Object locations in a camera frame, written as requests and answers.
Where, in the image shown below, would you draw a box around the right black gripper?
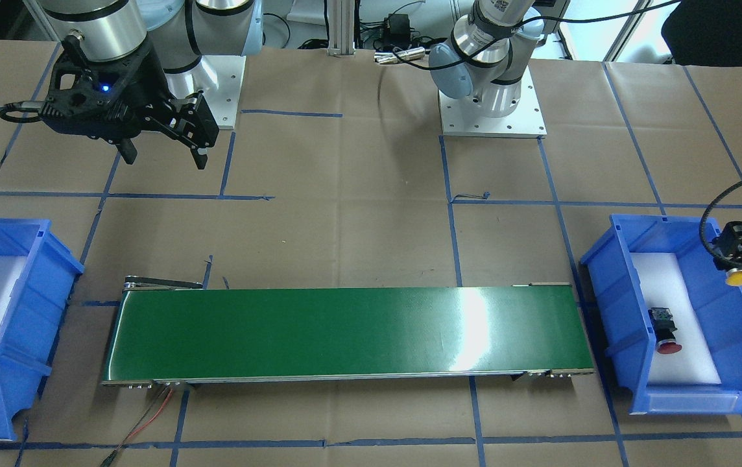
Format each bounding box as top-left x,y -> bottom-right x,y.
41,34 -> 219,171

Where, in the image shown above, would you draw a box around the red push button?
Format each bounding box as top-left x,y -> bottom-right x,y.
649,307 -> 683,355

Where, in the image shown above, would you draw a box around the blue bin with buttons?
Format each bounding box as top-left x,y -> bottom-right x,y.
581,215 -> 742,414

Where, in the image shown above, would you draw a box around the green conveyor belt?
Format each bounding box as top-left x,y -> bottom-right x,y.
102,284 -> 594,385

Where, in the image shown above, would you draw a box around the black power adapter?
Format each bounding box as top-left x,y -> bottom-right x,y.
383,13 -> 411,40

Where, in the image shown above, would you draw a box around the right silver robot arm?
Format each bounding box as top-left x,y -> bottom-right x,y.
36,1 -> 263,169

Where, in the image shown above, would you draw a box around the yellow push button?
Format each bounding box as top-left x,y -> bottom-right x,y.
726,268 -> 742,287

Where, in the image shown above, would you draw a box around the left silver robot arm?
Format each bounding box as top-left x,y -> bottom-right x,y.
428,1 -> 742,277

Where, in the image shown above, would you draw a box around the aluminium profile post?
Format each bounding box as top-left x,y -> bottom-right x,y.
324,1 -> 358,56

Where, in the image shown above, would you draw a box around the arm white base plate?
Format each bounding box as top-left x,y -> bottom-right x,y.
166,55 -> 246,130
437,68 -> 548,139

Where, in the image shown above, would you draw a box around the white foam pad source bin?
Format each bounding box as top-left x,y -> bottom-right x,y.
632,252 -> 721,385

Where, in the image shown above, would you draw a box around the red and black wires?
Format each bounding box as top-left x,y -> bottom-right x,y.
100,387 -> 176,466

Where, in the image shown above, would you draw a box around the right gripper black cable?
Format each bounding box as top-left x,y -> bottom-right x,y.
0,102 -> 46,124

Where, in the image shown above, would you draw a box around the blue empty destination bin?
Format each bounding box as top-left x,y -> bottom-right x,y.
0,219 -> 84,441

